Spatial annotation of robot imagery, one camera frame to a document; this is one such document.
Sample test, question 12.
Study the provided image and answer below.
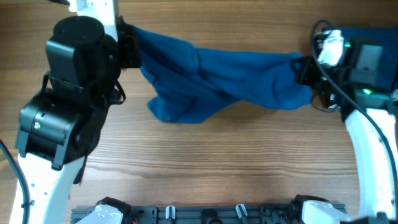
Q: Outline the blue t-shirt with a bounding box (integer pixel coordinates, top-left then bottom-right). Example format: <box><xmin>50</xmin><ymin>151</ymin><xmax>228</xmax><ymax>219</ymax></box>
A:
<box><xmin>134</xmin><ymin>27</ymin><xmax>312</xmax><ymax>123</ymax></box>

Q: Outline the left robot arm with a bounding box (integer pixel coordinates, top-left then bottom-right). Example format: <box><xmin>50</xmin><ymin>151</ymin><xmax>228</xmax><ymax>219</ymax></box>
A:
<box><xmin>9</xmin><ymin>0</ymin><xmax>141</xmax><ymax>223</ymax></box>

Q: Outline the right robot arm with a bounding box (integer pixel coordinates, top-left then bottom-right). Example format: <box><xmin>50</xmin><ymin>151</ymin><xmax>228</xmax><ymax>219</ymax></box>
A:
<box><xmin>294</xmin><ymin>35</ymin><xmax>397</xmax><ymax>223</ymax></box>

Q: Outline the folded navy garment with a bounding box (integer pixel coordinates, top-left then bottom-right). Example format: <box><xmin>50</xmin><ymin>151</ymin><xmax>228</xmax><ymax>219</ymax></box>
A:
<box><xmin>335</xmin><ymin>26</ymin><xmax>397</xmax><ymax>91</ymax></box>

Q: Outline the black garment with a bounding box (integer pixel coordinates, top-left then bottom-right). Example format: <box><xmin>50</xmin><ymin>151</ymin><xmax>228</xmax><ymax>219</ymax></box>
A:
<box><xmin>73</xmin><ymin>106</ymin><xmax>109</xmax><ymax>184</ymax></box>

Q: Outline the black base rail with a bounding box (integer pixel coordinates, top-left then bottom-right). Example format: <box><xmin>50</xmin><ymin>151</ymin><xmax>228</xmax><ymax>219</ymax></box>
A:
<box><xmin>70</xmin><ymin>203</ymin><xmax>346</xmax><ymax>224</ymax></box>

